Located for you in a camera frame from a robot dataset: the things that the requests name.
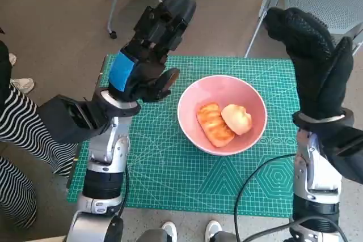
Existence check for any robot left hand blue tape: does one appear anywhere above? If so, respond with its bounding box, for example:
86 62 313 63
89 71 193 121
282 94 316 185
107 0 197 104

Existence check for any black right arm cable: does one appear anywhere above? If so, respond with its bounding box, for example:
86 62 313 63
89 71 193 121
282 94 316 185
288 215 348 242

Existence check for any long striped toy bread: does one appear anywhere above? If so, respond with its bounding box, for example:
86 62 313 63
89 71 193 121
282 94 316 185
196 101 236 148

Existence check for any person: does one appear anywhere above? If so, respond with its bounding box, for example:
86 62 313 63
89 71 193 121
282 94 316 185
0 40 79 229
8 53 35 95

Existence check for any green cutting mat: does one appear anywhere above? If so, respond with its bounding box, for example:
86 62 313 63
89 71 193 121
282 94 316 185
66 54 298 217

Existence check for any grey chair with casters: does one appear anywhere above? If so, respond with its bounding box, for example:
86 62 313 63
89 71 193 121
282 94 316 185
98 0 171 40

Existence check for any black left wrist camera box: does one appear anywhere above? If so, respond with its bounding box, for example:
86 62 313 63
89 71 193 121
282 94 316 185
36 94 114 145

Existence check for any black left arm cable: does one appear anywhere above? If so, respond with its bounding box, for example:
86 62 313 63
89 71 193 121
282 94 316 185
115 167 130 220

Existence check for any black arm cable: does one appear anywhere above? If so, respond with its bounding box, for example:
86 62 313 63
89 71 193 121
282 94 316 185
115 167 130 220
288 215 348 242

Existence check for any robot right hand black glove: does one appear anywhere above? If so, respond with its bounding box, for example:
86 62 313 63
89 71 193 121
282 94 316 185
263 6 354 121

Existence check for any pink bowl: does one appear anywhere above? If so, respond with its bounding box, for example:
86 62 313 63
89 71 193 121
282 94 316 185
177 75 268 156

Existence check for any long black robot cable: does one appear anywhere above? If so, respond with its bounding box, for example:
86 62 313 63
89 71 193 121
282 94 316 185
232 153 297 242

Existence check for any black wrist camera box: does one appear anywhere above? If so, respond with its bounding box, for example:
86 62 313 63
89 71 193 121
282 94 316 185
36 94 114 145
320 127 363 185

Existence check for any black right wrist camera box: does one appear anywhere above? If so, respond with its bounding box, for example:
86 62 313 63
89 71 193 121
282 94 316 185
320 127 363 185

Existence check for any round toy bread bun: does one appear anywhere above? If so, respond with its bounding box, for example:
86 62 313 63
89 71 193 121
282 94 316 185
220 104 252 137

